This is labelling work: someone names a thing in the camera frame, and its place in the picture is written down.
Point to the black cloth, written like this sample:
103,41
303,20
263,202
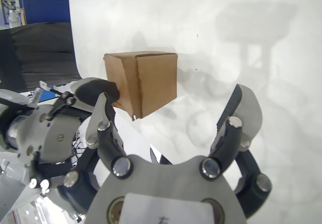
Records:
40,53

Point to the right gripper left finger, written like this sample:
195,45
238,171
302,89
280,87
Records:
104,134

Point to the blue partition panel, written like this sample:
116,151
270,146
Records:
45,7

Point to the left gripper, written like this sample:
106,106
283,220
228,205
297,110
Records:
46,134

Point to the small brown carton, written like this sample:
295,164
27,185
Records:
151,81

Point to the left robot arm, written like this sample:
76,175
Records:
12,184

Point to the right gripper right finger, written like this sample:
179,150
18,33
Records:
247,119

